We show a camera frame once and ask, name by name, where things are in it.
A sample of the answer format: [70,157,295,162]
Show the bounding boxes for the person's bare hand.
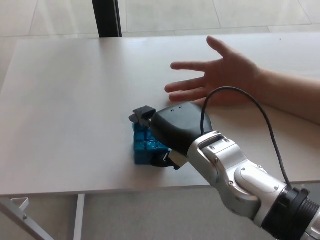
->
[164,35,264,106]

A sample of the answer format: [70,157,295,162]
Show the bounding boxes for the robot right black hand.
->
[128,101,214,171]

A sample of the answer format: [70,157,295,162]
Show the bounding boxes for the blue foil-wrapped cube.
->
[132,120,172,166]

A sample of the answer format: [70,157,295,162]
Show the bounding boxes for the person's bare forearm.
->
[259,67,320,125]

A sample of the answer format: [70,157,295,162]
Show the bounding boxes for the black vertical pillar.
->
[92,0,124,39]

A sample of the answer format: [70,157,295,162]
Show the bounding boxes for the white table leg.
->
[73,193,86,240]

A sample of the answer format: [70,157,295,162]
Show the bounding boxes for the grey diagonal table brace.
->
[0,198,55,240]

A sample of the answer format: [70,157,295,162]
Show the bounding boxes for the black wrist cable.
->
[200,86,294,189]

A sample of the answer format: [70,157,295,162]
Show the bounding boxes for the white metal hook bracket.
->
[10,197,30,211]

